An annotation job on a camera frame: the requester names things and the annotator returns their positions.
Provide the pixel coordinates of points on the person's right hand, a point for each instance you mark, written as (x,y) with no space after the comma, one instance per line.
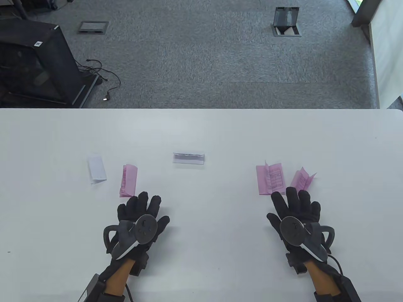
(292,204)

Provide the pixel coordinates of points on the person's left hand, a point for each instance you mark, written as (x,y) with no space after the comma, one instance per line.
(154,207)

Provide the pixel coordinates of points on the pink invoice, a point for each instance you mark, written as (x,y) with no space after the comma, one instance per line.
(301,179)
(267,177)
(128,181)

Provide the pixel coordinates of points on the white invoice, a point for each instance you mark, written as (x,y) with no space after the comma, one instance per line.
(97,168)
(189,159)

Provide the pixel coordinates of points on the person's left forearm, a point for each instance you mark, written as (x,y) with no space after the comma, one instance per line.
(118,280)

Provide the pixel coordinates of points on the black forearm battery box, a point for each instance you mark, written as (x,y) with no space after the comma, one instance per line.
(89,291)
(349,291)

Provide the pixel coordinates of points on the person's right forearm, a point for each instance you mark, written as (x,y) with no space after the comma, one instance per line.
(321,283)

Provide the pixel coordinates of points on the grey tracking controller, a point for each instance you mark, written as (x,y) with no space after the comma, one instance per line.
(144,226)
(291,229)

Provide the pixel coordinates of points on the black equipment cabinet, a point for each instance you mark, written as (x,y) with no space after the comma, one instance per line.
(47,63)

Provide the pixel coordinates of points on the white partition panel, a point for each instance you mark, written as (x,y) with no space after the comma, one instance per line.
(388,47)

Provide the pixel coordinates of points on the open grey floor socket box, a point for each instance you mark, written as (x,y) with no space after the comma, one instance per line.
(286,17)

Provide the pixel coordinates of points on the closed grey floor socket box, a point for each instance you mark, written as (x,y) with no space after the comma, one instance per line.
(93,27)

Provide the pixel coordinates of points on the dark furniture base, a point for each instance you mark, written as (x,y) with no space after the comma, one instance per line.
(31,4)

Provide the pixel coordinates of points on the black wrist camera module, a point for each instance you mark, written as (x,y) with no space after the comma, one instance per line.
(140,264)
(296,262)

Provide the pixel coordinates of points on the dark grey post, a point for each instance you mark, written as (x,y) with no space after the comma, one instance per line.
(365,12)

